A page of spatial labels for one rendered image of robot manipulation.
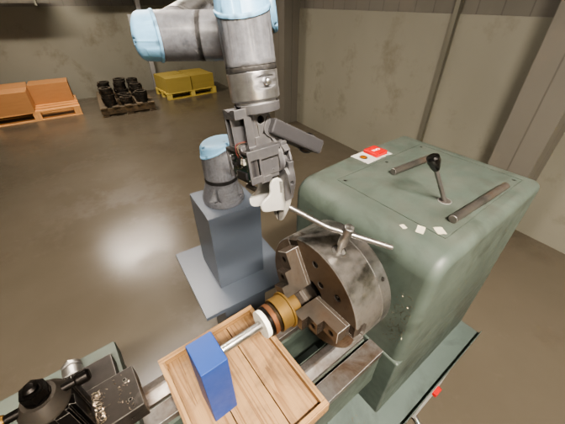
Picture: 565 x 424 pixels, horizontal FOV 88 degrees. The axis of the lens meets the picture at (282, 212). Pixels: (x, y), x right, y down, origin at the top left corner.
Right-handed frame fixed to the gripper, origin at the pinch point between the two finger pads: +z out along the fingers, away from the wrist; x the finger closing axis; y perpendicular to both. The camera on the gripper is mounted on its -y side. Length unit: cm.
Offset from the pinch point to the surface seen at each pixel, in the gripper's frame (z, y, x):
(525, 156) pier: 60, -243, -28
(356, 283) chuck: 20.1, -12.0, 7.3
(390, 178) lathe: 10.7, -47.4, -9.5
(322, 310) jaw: 28.7, -6.4, 1.7
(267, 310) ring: 25.6, 4.5, -4.9
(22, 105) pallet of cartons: -14, 69, -627
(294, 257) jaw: 17.9, -6.8, -7.7
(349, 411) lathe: 85, -17, 0
